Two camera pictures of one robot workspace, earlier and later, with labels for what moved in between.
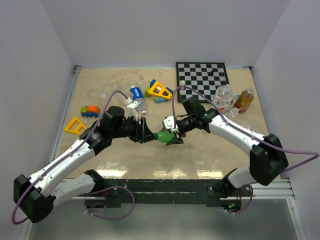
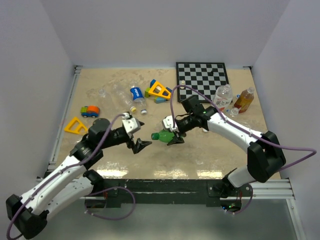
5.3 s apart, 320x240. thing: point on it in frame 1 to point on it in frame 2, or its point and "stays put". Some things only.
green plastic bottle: (165, 136) stays put
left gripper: (142, 134) to (137, 146)
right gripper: (175, 140) stays put
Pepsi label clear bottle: (138, 95) stays put
